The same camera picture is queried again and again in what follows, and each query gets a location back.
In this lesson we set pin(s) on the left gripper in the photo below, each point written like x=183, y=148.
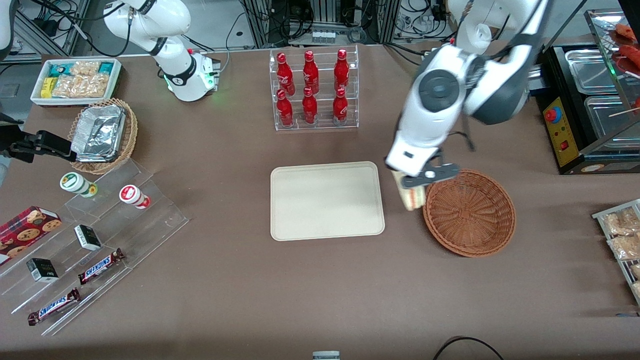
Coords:
x=387, y=166

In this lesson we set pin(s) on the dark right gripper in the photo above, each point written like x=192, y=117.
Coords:
x=31, y=143

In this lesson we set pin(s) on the triangular sandwich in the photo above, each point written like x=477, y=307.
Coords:
x=415, y=199

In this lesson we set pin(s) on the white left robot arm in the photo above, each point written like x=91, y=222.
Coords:
x=500, y=95

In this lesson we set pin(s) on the round brown wicker basket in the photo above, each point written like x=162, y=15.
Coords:
x=470, y=215

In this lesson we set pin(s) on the aluminium foil tray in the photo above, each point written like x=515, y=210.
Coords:
x=97, y=135

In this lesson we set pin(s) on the light wicker basket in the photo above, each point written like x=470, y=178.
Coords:
x=131, y=135

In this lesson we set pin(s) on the beige plastic tray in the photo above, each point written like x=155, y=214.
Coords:
x=325, y=200

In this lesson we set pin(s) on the white rectangular snack bin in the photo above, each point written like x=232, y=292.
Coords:
x=37, y=100

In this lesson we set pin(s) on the green lidded cup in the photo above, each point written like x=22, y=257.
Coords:
x=75, y=183

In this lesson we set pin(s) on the yellow snack pack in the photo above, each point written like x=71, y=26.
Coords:
x=48, y=87

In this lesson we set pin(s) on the large clear bag of nuts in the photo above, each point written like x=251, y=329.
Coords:
x=80, y=86

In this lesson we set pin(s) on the teal snack pack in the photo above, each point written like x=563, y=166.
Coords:
x=105, y=67
x=59, y=69

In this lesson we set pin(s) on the red cookie box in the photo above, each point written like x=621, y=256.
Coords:
x=25, y=232

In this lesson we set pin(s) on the small black box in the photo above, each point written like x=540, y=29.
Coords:
x=42, y=270
x=87, y=237

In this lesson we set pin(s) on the red lidded cup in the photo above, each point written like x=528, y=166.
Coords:
x=132, y=195

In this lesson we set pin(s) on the red cola bottle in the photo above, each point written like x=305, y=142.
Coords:
x=340, y=109
x=309, y=109
x=310, y=74
x=285, y=75
x=285, y=111
x=341, y=71

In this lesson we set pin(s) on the clear acrylic bottle rack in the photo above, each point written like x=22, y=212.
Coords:
x=322, y=127

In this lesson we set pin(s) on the snickers chocolate bar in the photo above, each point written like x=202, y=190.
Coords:
x=54, y=306
x=100, y=266

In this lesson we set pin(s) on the clear acrylic stepped display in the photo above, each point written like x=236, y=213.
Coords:
x=150, y=225

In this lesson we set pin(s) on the red round knob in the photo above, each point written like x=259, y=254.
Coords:
x=552, y=115

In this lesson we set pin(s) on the black food warmer machine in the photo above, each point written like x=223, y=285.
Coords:
x=565, y=140

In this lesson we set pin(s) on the aluminium equipment rack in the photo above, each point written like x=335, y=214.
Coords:
x=325, y=20

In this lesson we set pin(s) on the steel warmer pan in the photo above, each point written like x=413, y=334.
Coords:
x=590, y=72

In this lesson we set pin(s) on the clear bag of crackers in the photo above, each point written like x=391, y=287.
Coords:
x=625, y=247
x=620, y=222

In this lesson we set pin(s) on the grey small device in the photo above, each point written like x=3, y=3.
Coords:
x=326, y=355

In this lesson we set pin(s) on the red sausage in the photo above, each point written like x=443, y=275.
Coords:
x=631, y=52

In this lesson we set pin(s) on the grey metal shelf frame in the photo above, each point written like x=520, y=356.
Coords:
x=50, y=25

